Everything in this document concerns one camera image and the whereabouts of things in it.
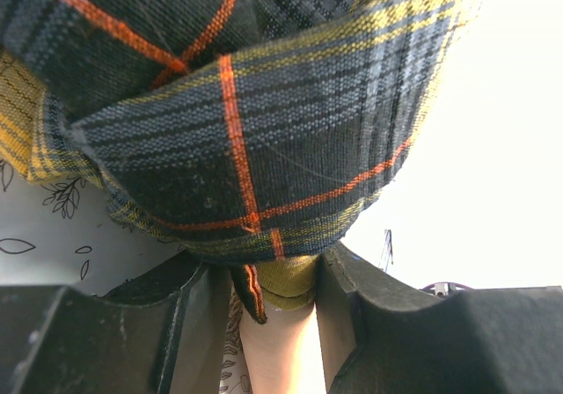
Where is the mannequin hand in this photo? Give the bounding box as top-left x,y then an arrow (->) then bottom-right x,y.
239,303 -> 326,394

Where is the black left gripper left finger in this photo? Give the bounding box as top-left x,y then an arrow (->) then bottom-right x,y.
1,254 -> 231,393

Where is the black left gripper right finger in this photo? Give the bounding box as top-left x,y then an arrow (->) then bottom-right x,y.
316,244 -> 562,393

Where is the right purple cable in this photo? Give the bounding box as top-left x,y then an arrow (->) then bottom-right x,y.
420,281 -> 474,296

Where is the floral table mat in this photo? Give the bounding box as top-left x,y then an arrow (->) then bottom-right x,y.
1,164 -> 196,297

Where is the yellow plaid shirt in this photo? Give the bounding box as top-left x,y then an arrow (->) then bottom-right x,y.
1,0 -> 481,323

